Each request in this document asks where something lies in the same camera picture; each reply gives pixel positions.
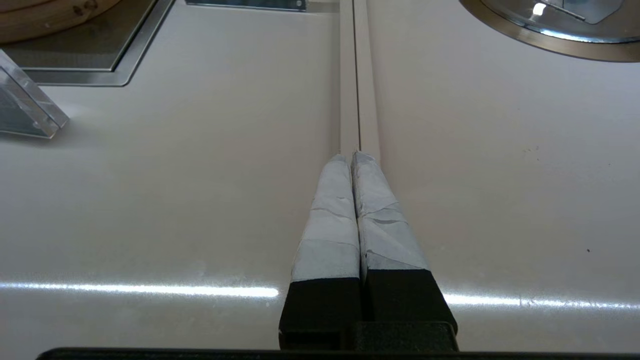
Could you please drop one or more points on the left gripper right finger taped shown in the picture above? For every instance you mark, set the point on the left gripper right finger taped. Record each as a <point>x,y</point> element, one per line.
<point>390,250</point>

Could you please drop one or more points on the recessed steel tray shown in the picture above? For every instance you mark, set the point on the recessed steel tray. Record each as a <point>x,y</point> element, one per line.
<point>100,60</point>

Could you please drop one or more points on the bamboo steamer stack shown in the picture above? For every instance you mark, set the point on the bamboo steamer stack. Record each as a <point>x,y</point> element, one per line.
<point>45,20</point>

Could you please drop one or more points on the steel strip with rivet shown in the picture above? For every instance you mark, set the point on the steel strip with rivet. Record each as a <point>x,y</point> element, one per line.
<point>250,4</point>

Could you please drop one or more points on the steel hinged lid black knob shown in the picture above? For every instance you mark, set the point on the steel hinged lid black knob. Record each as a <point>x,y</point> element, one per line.
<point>580,29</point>

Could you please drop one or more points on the clear acrylic sign holder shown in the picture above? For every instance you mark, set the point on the clear acrylic sign holder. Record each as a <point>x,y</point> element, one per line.
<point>25,107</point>

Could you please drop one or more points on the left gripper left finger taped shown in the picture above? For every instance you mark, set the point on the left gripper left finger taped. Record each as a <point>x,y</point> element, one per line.
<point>327,235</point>

